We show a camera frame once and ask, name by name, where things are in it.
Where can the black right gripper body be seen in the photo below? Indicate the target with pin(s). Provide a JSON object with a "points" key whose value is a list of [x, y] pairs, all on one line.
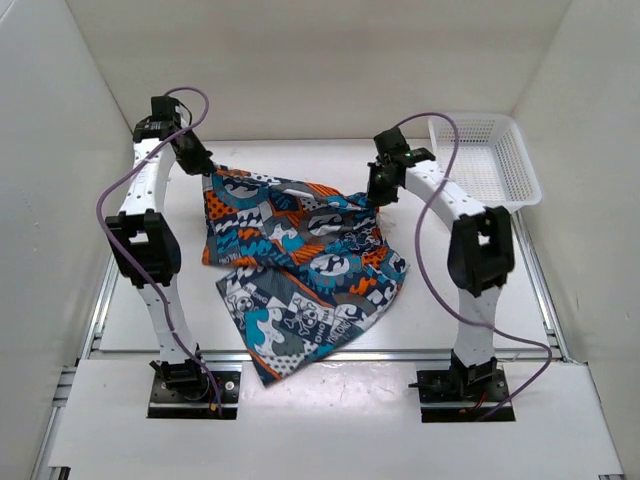
{"points": [[381, 190]]}

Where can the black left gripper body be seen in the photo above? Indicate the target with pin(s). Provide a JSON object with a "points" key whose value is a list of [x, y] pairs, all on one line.
{"points": [[191, 156]]}

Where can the colourful patterned shorts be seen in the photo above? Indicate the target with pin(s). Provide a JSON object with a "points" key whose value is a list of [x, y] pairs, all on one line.
{"points": [[309, 269]]}

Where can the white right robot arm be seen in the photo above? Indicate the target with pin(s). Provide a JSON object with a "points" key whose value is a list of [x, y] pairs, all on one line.
{"points": [[480, 255]]}

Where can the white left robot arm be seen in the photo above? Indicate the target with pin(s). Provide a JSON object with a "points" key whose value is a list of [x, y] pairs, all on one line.
{"points": [[146, 250]]}

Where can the white plastic mesh basket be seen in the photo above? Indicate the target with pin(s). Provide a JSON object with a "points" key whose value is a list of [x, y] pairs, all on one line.
{"points": [[492, 163]]}

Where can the white front cover board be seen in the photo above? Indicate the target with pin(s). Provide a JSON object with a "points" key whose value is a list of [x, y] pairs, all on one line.
{"points": [[331, 421]]}

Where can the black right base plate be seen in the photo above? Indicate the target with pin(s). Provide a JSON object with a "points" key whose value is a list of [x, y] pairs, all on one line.
{"points": [[443, 402]]}

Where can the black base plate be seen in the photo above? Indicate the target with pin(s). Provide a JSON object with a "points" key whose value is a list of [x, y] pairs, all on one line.
{"points": [[202, 405], [443, 402]]}

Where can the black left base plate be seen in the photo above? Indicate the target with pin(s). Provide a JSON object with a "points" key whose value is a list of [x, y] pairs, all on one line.
{"points": [[202, 405]]}

